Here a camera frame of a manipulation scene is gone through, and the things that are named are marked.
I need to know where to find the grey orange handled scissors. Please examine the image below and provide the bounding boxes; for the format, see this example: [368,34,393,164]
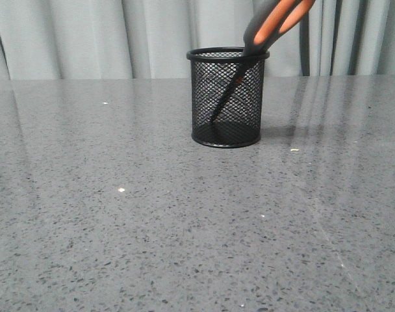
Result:
[209,0,316,124]

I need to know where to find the black mesh pen bucket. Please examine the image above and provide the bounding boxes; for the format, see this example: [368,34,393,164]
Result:
[186,47,270,148]

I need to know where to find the grey curtain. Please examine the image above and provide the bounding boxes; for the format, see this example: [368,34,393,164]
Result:
[0,1,395,80]

